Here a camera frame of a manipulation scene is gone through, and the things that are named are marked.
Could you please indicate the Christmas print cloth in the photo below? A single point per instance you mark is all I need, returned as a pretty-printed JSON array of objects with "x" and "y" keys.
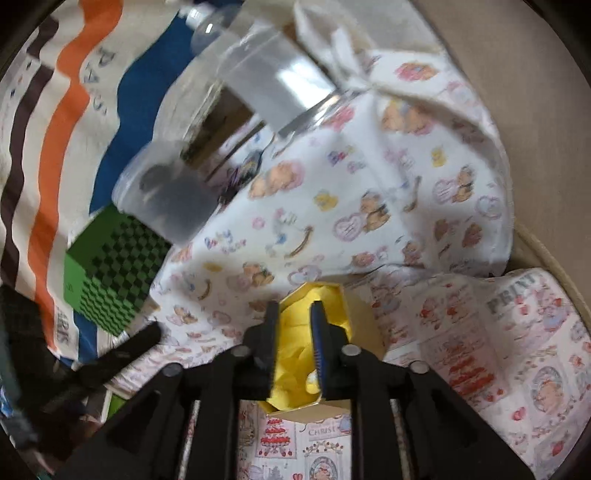
[{"x": 516, "y": 348}]

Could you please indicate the green checkered box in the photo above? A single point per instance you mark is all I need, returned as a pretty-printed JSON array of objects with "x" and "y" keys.
[{"x": 109, "y": 268}]

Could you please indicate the yellow cloth lining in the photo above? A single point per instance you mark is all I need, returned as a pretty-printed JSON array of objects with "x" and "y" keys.
[{"x": 295, "y": 352}]

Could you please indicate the bear print cloth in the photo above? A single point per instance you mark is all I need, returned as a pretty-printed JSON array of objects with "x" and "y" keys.
[{"x": 408, "y": 174}]

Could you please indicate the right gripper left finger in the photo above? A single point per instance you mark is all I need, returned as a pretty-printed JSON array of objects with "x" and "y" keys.
[{"x": 183, "y": 423}]

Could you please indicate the striped Paris blanket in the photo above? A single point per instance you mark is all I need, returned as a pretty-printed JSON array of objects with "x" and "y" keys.
[{"x": 91, "y": 85}]

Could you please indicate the octagonal cardboard jewelry box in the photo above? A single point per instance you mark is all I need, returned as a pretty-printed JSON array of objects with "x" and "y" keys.
[{"x": 364, "y": 333}]

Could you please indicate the translucent plastic cup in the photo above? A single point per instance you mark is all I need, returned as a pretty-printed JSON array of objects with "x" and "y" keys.
[{"x": 164, "y": 193}]

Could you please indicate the person's left hand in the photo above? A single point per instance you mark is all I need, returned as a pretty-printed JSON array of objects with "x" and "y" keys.
[{"x": 83, "y": 429}]

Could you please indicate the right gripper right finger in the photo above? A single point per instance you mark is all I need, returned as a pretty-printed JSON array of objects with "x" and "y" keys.
[{"x": 407, "y": 422}]

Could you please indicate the clear spray bottle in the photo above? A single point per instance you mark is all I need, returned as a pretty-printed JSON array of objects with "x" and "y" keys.
[{"x": 261, "y": 66}]

